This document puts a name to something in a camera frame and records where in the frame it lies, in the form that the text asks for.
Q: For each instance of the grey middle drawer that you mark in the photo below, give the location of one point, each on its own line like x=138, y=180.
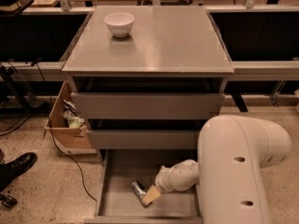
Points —
x=125, y=139

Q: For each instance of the silver redbull can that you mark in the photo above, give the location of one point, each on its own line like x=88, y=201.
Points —
x=138, y=190

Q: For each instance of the grey top drawer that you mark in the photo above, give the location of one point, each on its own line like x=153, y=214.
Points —
x=95, y=105

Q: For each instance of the black leather shoe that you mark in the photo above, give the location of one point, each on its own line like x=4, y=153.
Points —
x=12, y=170

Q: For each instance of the black stand left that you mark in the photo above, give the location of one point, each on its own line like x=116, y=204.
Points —
x=23, y=93

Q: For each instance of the black chair caster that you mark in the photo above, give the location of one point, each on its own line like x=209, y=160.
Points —
x=8, y=201

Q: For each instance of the crumpled trash in box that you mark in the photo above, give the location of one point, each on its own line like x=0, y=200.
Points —
x=71, y=115

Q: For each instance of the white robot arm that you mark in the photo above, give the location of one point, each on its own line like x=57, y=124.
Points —
x=232, y=150

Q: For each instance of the white ceramic bowl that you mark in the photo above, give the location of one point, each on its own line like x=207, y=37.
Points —
x=119, y=24

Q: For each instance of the brown cardboard box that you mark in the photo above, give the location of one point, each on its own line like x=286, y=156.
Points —
x=67, y=136

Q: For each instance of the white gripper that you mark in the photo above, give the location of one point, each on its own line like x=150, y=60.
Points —
x=163, y=180

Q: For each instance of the grey drawer cabinet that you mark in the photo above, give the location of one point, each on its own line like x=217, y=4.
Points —
x=169, y=50

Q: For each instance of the grey open bottom drawer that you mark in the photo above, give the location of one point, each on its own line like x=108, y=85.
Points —
x=117, y=202

